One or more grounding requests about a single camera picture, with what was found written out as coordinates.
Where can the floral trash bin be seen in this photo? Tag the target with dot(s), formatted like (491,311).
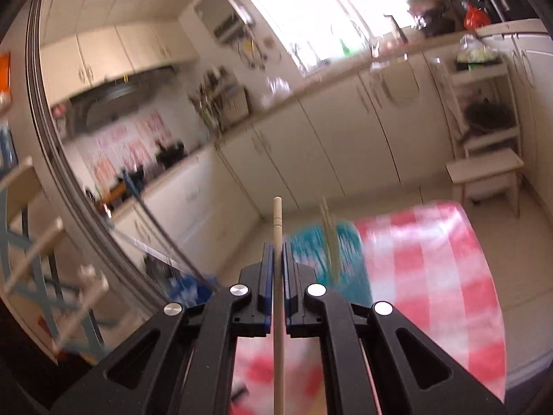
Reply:
(190,289)

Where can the orange box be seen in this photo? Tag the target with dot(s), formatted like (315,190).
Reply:
(4,75)

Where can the bag of green vegetables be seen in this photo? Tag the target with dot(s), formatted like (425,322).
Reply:
(477,54)

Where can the white upper cabinets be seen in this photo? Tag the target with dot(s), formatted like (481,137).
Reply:
(112,52)

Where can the white plastic bag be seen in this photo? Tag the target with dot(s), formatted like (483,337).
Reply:
(274,93)

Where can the wall utensil rack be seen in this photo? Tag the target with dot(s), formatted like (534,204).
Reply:
(220,95)

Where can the black frying pan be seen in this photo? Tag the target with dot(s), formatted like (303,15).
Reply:
(490,114)

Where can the bundle of wooden chopsticks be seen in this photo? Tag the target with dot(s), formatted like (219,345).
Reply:
(330,242)

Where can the teal perforated bucket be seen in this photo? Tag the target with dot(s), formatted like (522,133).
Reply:
(311,250)

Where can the beige countertop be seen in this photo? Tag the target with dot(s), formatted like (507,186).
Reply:
(345,67)

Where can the grey mop with blue grip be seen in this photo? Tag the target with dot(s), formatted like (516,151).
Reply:
(129,181)

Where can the kitchen window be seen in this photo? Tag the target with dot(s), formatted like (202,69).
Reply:
(319,13)

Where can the white shelving unit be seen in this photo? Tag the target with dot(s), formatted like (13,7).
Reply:
(488,78)

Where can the pink white checkered tablecloth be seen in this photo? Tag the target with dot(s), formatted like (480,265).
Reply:
(432,268)

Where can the stack of pots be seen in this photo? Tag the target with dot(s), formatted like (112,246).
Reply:
(432,8)

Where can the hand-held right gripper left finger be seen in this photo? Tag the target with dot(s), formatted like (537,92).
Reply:
(268,285)

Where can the pink wall poster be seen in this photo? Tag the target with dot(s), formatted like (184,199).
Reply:
(121,147)

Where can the white kitchen cabinets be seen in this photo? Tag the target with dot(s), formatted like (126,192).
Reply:
(302,160)

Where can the steel range hood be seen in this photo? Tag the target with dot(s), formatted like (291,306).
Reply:
(116,99)

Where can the light wooden chopstick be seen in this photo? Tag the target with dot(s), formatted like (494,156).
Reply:
(278,224)

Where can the white water heater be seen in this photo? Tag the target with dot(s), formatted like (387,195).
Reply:
(220,13)

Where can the red plastic bag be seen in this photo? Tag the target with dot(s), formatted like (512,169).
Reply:
(476,16)

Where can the white hanging bin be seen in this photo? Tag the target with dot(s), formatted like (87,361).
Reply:
(399,84)

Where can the beige blue shelf rack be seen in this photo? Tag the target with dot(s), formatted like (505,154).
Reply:
(26,181)

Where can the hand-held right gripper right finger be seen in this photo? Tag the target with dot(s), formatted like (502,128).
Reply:
(287,289)

